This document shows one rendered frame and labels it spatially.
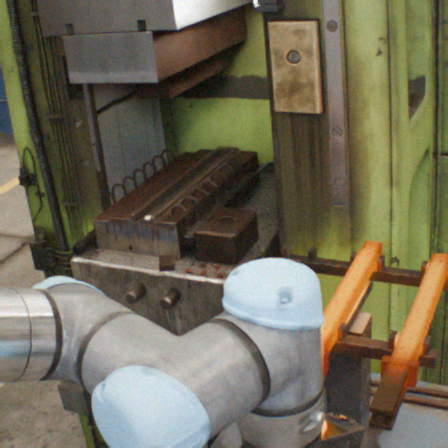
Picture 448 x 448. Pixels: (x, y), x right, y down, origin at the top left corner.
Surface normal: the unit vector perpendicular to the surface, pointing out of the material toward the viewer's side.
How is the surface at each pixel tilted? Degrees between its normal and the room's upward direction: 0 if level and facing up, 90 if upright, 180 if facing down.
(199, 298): 90
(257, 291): 1
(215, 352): 24
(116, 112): 90
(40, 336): 72
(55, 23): 90
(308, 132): 90
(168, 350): 0
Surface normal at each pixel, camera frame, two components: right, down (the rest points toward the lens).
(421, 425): -0.10, -0.91
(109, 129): 0.90, 0.10
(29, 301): 0.51, -0.76
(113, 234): -0.42, 0.41
